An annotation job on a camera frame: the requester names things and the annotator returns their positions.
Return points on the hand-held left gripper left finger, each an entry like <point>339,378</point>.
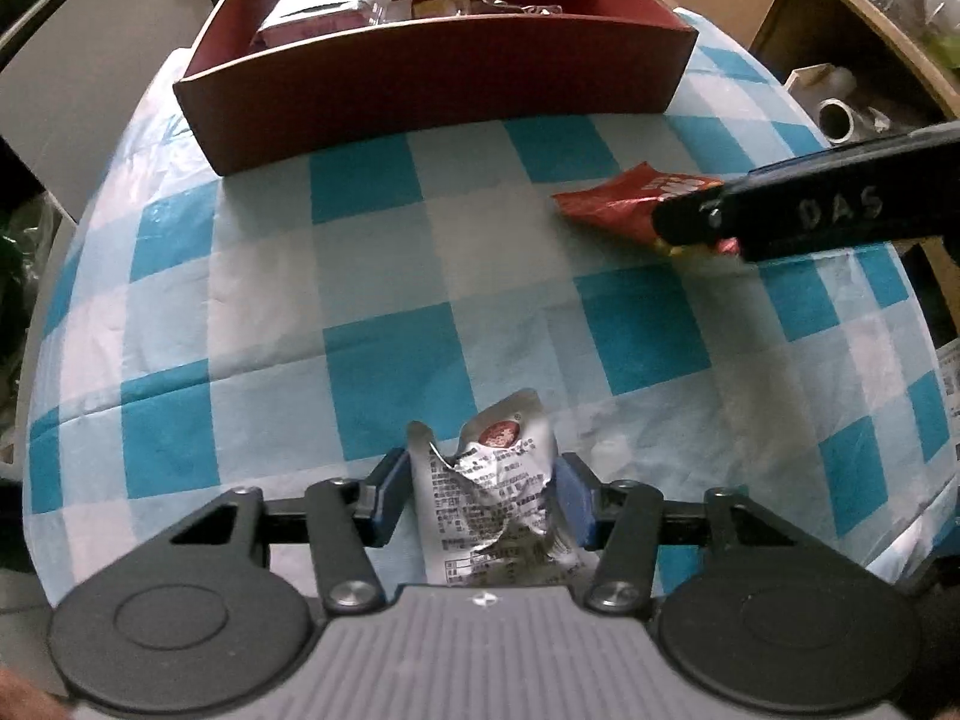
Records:
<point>390,499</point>

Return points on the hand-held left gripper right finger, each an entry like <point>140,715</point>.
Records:
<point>577,502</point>

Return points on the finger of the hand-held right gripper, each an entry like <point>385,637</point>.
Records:
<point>862,151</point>
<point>825,210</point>

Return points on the silver foil snack packet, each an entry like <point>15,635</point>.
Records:
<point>495,495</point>

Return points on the red chips bag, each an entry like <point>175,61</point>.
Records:
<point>622,202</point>

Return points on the red cardboard box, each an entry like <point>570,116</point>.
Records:
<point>450,82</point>

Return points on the silver tape roll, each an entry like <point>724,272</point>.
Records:
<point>836,120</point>

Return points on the small white box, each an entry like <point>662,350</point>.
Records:
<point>817,81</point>

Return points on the blue white checkered tablecloth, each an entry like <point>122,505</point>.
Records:
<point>375,240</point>

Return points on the grey white sideboard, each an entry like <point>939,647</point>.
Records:
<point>97,67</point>

